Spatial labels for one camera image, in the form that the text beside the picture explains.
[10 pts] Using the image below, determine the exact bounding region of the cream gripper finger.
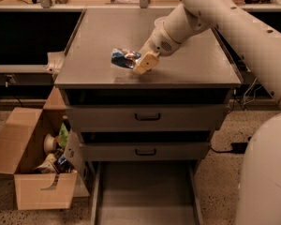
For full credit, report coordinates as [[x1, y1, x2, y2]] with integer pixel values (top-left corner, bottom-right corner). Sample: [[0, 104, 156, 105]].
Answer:
[[139, 44, 150, 56], [133, 52, 159, 74]]

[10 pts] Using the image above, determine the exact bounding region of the grey open bottom drawer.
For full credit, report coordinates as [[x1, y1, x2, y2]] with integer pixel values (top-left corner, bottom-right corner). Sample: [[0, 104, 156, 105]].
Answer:
[[90, 161, 203, 225]]

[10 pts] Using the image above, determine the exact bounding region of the grey middle drawer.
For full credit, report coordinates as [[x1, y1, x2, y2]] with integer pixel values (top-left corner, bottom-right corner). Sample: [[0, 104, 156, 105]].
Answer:
[[80, 142, 211, 161]]

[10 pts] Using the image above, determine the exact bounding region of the green packet in box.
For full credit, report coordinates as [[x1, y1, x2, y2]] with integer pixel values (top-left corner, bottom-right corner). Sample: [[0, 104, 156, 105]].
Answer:
[[58, 124, 69, 150]]

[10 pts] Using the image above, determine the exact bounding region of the grey top drawer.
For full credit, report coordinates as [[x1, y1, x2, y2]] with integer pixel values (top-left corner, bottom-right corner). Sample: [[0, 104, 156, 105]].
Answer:
[[66, 104, 229, 132]]

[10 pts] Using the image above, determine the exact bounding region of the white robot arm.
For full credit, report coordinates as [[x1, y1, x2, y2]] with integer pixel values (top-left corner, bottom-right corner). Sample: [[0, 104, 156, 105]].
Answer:
[[134, 0, 281, 225]]

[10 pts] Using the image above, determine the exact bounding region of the grey drawer cabinet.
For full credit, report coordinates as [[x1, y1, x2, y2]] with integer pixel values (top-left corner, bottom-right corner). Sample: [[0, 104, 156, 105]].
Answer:
[[53, 8, 243, 173]]

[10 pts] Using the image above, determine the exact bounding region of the crushed blue redbull can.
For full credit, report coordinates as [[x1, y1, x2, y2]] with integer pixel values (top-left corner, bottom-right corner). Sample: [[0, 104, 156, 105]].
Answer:
[[111, 48, 141, 69]]

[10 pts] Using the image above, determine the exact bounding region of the open cardboard box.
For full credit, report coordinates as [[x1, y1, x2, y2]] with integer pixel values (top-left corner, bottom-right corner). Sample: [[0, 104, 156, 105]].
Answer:
[[0, 88, 89, 210]]

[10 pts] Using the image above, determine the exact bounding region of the white round object in box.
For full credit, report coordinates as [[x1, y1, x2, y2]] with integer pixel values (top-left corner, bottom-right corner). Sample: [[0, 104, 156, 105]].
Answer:
[[43, 134, 57, 155]]

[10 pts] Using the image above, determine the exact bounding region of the black power adapter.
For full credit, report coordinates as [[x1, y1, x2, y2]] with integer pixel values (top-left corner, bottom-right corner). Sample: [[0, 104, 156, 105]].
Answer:
[[230, 142, 247, 154]]

